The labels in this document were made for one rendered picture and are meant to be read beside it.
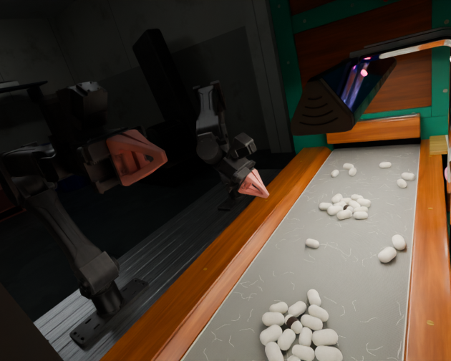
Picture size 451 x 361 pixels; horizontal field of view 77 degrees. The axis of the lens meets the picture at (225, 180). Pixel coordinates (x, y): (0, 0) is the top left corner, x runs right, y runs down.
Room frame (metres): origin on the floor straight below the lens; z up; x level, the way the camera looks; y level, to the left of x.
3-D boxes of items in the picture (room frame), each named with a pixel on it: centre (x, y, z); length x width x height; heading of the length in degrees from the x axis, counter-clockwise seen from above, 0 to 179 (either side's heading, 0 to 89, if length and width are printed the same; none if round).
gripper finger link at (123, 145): (0.38, 0.09, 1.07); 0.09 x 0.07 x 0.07; 49
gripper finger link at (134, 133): (0.36, 0.11, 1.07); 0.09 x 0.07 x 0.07; 49
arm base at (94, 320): (0.59, 0.36, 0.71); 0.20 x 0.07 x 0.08; 139
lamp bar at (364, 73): (0.60, -0.33, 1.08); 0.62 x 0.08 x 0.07; 141
